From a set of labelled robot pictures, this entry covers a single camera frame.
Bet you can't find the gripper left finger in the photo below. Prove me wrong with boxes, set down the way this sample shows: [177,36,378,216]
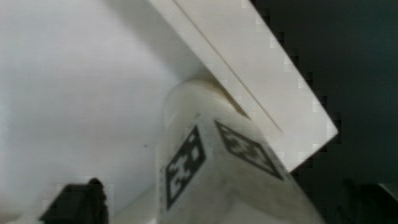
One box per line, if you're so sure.
[38,178,108,224]

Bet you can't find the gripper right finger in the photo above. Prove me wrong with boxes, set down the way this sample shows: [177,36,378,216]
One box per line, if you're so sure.
[376,182,398,203]

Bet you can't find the white leg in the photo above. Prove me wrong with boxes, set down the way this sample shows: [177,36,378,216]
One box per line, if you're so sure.
[156,80,324,224]

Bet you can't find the white square tabletop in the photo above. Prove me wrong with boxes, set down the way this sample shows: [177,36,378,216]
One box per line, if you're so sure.
[0,0,340,224]

